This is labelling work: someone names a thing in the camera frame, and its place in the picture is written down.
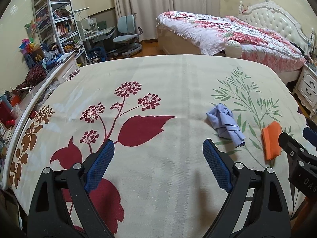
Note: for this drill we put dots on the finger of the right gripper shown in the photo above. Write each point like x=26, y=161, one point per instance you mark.
x=310, y=135

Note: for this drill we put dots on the pink floral quilt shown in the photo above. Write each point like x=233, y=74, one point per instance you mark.
x=209, y=34

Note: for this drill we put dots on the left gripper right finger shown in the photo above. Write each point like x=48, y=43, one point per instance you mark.
x=255, y=205

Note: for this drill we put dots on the white two-drawer nightstand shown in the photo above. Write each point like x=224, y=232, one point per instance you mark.
x=305, y=89

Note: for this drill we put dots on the white round bedpost knob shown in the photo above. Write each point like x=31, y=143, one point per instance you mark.
x=233, y=49

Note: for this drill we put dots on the white curved bookshelf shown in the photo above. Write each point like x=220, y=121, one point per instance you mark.
x=58, y=29

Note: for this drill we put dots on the floral leaf bedsheet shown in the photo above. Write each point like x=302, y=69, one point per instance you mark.
x=158, y=183

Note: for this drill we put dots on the lavender paper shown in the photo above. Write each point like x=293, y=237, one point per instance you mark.
x=222, y=120

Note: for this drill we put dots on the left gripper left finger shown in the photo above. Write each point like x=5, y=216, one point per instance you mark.
x=48, y=214

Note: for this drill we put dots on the grey study desk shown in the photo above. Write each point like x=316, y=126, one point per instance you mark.
x=102, y=38

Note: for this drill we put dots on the grey ergonomic desk chair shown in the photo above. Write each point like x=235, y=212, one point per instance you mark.
x=127, y=42

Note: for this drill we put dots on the colourful paper pinwheel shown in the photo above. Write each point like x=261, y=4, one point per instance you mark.
x=28, y=45

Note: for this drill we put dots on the orange paper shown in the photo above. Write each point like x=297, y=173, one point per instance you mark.
x=270, y=135

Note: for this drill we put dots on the dark red knitted item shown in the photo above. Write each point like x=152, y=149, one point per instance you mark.
x=35, y=75

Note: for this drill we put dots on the white tufted double bed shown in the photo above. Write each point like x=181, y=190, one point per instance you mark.
x=267, y=15

